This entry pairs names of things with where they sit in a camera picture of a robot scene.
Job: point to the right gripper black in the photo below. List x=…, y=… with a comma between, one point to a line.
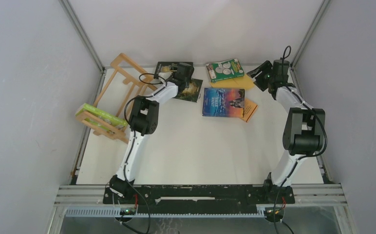
x=266, y=67

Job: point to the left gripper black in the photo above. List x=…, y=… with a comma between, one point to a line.
x=172, y=75

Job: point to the blue Jane Eyre book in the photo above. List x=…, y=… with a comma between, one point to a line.
x=223, y=102

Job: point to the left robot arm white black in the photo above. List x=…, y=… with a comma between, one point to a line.
x=143, y=122

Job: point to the light green paperback book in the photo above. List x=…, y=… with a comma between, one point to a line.
x=107, y=117

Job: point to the Alice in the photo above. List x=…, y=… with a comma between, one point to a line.
x=191, y=92

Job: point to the white cable duct strip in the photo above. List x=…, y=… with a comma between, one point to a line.
x=131, y=212

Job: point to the wooden book rack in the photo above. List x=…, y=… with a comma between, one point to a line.
x=127, y=80

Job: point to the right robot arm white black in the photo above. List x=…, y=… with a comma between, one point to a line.
x=304, y=133

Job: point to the orange booklet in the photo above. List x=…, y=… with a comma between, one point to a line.
x=250, y=108

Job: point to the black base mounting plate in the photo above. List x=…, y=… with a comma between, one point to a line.
x=203, y=199

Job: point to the green Macmillan book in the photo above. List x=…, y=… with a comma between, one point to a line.
x=224, y=70

